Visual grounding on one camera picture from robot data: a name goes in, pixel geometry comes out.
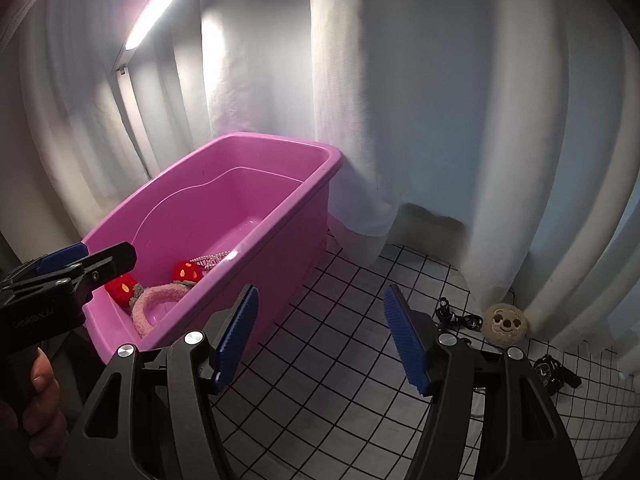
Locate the person's left hand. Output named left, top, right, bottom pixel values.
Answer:
left=22, top=348, right=68, bottom=460

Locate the black ribbon hair tie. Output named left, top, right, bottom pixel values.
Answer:
left=432, top=296, right=484, bottom=334

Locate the black wrist watch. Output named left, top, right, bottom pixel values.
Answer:
left=534, top=354, right=582, bottom=396

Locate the pearl hair clip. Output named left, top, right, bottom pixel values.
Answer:
left=190, top=252, right=230, bottom=273

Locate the pink plastic bin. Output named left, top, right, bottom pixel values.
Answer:
left=84, top=132, right=343, bottom=362

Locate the beige sloth plush clip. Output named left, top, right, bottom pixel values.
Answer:
left=482, top=304, right=528, bottom=348

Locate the white desk lamp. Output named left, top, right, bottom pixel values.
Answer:
left=113, top=0, right=208, bottom=179

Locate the white grid tablecloth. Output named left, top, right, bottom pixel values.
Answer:
left=212, top=232, right=639, bottom=479

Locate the white curtain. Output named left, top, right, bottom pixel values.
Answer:
left=1, top=0, right=639, bottom=375

